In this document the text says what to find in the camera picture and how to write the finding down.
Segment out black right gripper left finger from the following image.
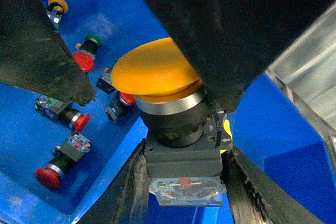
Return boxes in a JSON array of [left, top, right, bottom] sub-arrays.
[[1, 0, 96, 105]]

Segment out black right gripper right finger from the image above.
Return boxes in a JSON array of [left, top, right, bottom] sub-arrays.
[[144, 0, 335, 112]]

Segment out red button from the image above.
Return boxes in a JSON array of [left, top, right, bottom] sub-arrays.
[[72, 51, 95, 72], [35, 132, 92, 190], [104, 91, 136, 123]]

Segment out big yellow mushroom button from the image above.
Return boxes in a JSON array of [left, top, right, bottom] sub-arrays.
[[111, 38, 233, 207]]

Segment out small yellow button top left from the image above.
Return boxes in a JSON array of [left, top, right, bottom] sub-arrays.
[[46, 0, 69, 27]]

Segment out green button centre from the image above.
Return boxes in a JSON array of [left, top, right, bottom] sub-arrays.
[[76, 34, 103, 54]]

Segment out green button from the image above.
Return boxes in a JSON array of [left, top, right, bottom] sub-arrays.
[[76, 34, 103, 54], [96, 67, 116, 94]]

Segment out red button lying sideways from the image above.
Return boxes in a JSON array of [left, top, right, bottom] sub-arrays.
[[35, 95, 90, 132]]

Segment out green button far right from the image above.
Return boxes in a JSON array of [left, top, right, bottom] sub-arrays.
[[96, 67, 116, 94]]

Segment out large blue centre bin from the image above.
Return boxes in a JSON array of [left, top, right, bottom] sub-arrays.
[[1, 0, 335, 223]]

